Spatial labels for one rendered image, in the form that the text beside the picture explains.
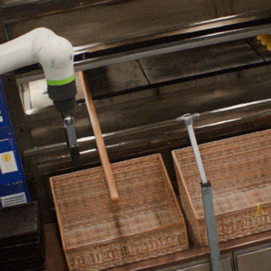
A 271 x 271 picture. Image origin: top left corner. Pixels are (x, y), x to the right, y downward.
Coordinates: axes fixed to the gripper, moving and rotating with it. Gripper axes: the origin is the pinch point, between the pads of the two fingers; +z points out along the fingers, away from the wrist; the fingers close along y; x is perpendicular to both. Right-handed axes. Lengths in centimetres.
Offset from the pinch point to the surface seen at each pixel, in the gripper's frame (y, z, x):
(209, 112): -69, 29, 64
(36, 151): -72, 31, -12
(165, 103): -109, 38, 53
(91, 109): -92, 26, 16
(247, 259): -51, 96, 71
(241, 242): -53, 87, 69
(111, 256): -67, 88, 11
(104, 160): -41, 26, 14
